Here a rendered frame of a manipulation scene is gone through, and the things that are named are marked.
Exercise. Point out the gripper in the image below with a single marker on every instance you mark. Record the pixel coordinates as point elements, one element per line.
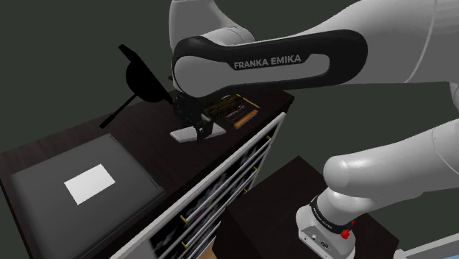
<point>188,107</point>

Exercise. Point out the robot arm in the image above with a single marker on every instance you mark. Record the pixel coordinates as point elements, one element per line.
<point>376,43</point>

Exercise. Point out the black desk lamp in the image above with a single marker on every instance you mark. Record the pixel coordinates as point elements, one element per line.
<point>141,80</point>

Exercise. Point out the dark patterned book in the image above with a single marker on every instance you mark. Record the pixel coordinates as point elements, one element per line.
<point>226,107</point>

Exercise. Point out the dark chest of drawers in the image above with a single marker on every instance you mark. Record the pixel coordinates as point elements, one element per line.
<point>143,143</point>

